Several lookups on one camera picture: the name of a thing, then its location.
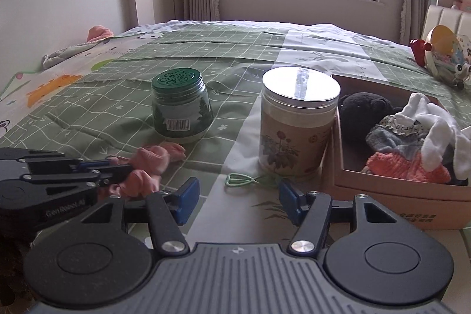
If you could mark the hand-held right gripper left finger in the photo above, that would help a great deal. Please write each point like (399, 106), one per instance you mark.
(187, 201)

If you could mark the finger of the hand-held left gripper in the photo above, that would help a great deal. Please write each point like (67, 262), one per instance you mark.
(103, 176)
(73, 164)

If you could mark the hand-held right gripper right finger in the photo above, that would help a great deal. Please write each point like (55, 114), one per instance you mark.
(290, 200)

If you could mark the pink sock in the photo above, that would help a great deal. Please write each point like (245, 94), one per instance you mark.
(151, 167)

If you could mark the pink cardboard box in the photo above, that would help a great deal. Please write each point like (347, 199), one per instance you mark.
(386, 203)

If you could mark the orange knitted sock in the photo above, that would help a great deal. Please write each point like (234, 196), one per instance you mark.
(401, 168)

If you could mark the grey patterned sock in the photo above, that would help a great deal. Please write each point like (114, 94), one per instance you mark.
(393, 141)

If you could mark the white sock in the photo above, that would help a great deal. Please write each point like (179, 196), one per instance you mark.
(438, 133)

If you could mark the clear jar with floral label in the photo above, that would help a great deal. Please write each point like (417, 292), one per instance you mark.
(294, 130)

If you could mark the cartoon printed blanket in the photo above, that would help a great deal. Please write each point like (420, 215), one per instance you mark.
(36, 89)

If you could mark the green lidded jar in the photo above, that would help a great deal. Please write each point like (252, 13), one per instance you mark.
(180, 108)

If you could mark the black plush toy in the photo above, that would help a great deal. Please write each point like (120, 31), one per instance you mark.
(362, 115)

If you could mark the grey cloth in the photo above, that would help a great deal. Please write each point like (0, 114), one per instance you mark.
(68, 53)

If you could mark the pink cloth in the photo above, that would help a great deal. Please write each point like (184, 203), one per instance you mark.
(99, 33)

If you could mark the colourful plastic toy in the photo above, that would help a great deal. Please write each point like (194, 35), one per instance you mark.
(445, 53)

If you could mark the white padded headboard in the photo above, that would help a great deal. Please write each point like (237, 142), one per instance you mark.
(441, 18)

